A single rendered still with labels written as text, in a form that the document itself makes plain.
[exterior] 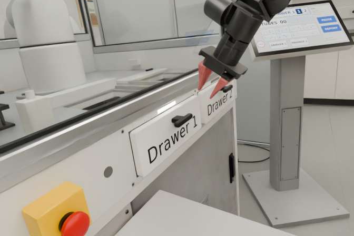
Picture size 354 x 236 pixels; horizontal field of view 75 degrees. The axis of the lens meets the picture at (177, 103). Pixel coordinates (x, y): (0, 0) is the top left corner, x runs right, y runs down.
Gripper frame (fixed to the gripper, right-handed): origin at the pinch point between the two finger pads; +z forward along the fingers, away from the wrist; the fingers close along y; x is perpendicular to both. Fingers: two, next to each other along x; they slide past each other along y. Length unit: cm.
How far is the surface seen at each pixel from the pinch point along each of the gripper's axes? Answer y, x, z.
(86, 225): -2.7, 35.2, 9.8
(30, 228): 2.6, 39.7, 12.0
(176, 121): 1.4, 5.8, 8.4
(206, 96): 3.2, -16.5, 10.2
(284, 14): 6, -96, -15
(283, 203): -59, -79, 75
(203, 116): 0.1, -13.8, 15.7
